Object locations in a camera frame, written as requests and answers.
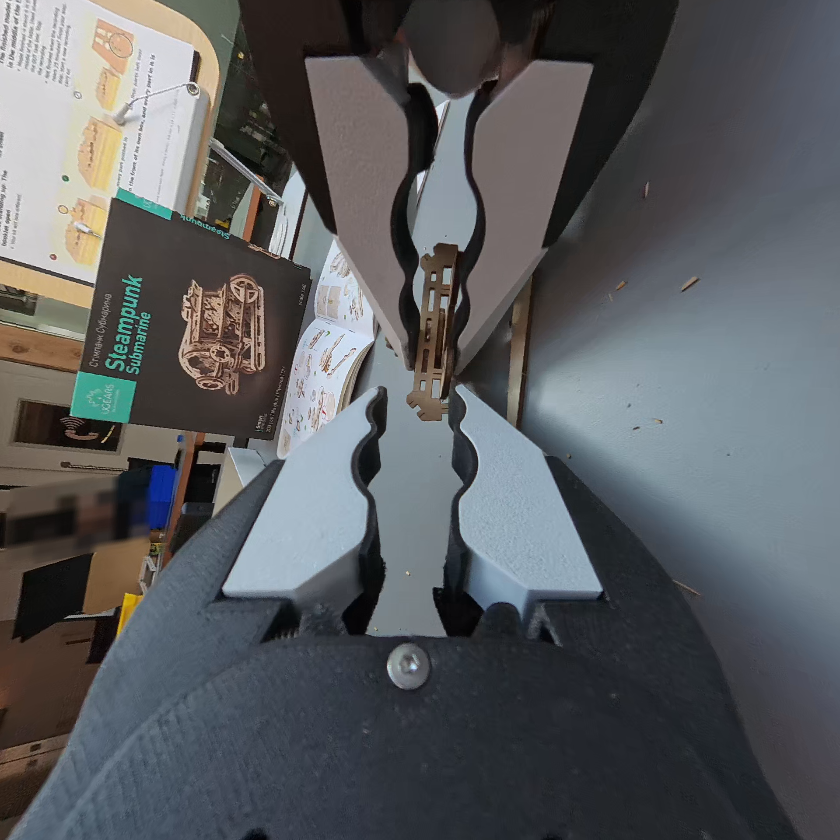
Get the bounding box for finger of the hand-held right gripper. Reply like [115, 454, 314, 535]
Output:
[305, 54, 439, 361]
[453, 60, 595, 375]

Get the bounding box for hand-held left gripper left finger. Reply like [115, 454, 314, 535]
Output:
[223, 386, 385, 602]

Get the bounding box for thin wooden stick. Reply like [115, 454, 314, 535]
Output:
[505, 279, 534, 427]

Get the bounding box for black phone icon sign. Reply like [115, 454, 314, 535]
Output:
[13, 400, 122, 454]

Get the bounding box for brown cardboard sheet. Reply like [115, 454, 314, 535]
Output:
[85, 538, 152, 614]

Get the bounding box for wooden clipboard with instruction sheet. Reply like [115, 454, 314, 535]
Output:
[0, 0, 221, 286]

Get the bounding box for white cardboard box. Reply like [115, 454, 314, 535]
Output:
[220, 448, 284, 490]

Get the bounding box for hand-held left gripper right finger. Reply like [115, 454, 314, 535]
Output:
[449, 384, 605, 606]

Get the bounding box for open instruction booklet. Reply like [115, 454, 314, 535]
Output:
[276, 239, 376, 460]

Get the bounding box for scattered wood splinters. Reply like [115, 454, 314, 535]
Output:
[607, 180, 732, 598]

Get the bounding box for black model kit box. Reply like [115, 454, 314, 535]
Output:
[69, 187, 312, 437]

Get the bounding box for document stand with white base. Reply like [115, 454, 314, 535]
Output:
[210, 141, 309, 263]

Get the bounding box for wooden model assembly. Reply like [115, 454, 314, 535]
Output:
[406, 243, 463, 421]

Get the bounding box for blue plastic bin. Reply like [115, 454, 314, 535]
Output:
[147, 466, 178, 529]

